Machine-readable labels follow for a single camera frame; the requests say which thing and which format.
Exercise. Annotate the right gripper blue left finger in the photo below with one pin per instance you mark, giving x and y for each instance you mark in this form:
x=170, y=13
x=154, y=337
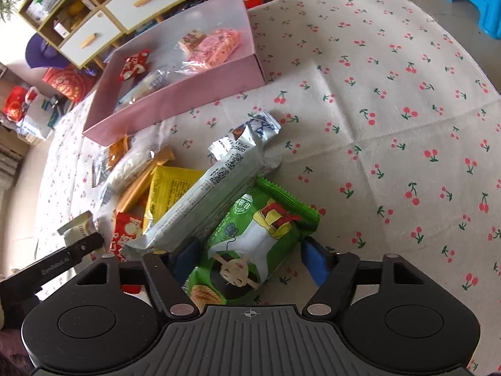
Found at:
x=186, y=257

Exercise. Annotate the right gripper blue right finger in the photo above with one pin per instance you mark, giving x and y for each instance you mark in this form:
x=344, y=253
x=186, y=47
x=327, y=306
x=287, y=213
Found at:
x=316, y=259

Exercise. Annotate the green chips snack bag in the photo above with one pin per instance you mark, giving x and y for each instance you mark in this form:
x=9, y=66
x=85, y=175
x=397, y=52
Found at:
x=254, y=238

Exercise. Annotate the yellow snack bag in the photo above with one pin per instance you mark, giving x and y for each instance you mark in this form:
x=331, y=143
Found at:
x=168, y=185

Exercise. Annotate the gold wafer bar pack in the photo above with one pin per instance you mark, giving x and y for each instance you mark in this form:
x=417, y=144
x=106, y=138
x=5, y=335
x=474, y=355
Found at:
x=140, y=184

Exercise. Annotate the white beige snack pack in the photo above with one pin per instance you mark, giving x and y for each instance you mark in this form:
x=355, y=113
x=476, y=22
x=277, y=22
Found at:
x=78, y=228

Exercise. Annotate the long silver-green snack pack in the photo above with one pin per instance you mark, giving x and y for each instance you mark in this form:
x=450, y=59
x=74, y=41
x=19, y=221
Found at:
x=241, y=161

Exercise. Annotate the white rice cracker pack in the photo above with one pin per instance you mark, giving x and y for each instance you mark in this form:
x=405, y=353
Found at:
x=126, y=171

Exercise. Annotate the blue silver chocolate pack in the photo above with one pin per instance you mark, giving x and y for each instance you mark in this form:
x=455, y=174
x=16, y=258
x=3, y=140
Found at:
x=263, y=124

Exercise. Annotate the clear wafer pack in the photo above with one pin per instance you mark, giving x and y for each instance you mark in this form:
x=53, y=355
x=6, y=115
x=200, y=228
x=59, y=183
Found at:
x=154, y=81

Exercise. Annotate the small red candy pack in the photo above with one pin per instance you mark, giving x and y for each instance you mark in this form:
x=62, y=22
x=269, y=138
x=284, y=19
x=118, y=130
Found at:
x=134, y=65

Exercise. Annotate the pink floral snack pack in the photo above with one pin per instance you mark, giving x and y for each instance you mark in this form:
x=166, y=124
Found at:
x=214, y=50

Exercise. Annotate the red white biscuit pack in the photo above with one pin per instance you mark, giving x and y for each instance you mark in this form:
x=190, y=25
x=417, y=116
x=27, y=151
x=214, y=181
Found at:
x=127, y=228

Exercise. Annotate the orange silver snack pack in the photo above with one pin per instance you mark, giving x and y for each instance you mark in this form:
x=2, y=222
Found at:
x=107, y=159

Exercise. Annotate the clear cracker pack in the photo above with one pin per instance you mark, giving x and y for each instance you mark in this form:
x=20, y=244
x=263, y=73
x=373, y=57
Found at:
x=189, y=44

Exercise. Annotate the cherry print floor cloth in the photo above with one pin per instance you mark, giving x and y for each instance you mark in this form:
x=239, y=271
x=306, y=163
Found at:
x=390, y=130

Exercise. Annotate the white shopping bag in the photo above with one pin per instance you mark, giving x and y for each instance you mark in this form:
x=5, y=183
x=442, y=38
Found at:
x=40, y=114

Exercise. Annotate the red gift bag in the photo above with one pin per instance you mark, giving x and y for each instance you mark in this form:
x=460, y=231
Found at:
x=14, y=104

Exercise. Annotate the pink cardboard box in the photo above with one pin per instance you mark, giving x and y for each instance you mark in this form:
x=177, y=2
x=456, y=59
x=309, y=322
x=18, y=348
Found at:
x=182, y=89

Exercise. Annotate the red round gift box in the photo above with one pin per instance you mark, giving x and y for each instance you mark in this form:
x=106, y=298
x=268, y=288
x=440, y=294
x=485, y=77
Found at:
x=72, y=83

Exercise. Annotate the purple plush toy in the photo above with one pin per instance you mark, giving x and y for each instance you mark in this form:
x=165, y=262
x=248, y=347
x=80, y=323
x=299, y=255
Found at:
x=40, y=54

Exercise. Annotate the wooden tv cabinet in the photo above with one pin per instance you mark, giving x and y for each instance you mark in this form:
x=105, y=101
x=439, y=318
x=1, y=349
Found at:
x=81, y=30

